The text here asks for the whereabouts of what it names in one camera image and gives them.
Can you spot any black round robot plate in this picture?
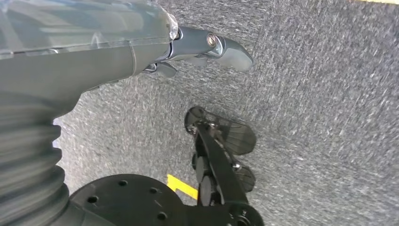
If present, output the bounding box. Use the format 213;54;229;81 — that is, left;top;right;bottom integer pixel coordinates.
68;174;200;226

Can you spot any yellow floor tape square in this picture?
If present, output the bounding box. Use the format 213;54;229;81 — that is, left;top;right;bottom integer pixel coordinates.
166;174;199;201

